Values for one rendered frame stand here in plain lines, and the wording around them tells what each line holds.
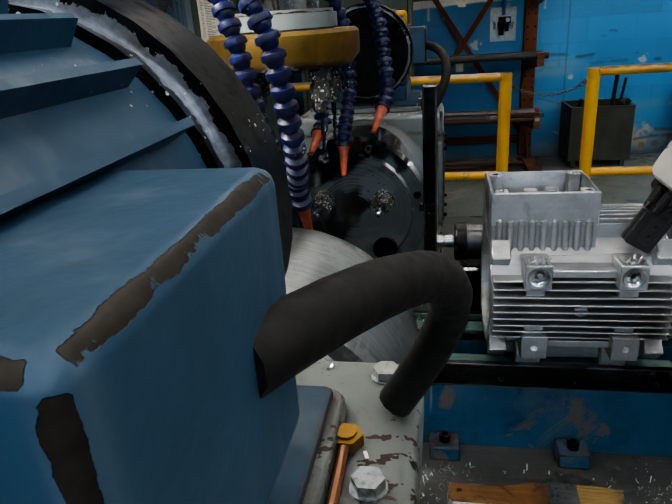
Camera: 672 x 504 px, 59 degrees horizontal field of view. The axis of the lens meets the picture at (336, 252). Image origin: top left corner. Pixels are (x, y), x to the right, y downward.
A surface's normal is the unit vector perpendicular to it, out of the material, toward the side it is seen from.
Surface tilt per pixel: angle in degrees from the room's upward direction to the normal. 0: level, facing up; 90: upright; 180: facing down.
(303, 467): 0
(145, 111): 49
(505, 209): 90
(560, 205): 90
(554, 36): 90
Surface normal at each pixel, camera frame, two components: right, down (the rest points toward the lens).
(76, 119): 0.70, -0.60
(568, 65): -0.14, 0.38
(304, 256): 0.22, -0.88
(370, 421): -0.07, -0.93
